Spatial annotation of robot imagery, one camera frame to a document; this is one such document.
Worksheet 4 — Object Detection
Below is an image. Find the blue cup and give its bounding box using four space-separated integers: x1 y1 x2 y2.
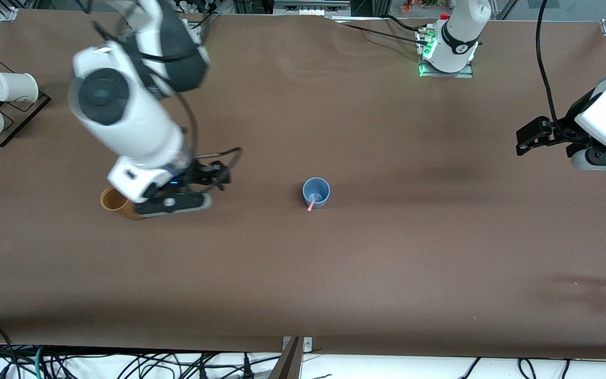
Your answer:
302 177 331 209

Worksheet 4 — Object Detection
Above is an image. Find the brown wooden cup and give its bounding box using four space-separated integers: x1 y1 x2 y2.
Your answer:
100 185 144 221

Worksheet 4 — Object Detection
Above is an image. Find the brown table cloth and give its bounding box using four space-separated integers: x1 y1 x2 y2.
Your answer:
0 8 606 360

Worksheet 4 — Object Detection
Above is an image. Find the silver control box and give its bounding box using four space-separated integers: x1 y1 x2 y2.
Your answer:
273 0 351 16

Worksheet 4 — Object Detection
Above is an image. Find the brown pole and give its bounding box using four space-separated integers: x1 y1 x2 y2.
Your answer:
268 337 304 379

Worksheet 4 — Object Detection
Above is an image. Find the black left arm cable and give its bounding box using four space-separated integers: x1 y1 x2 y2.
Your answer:
536 0 564 135

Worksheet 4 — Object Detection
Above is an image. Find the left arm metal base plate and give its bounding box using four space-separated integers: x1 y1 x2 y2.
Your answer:
418 26 475 79

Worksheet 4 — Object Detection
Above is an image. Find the black wire rack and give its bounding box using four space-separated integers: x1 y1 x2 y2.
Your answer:
0 55 52 148

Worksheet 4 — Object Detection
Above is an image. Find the black table cable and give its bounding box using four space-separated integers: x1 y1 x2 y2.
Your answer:
335 21 430 45
385 14 430 33

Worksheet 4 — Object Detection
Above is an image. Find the metal table bracket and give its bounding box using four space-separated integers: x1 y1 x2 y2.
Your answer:
282 336 314 352

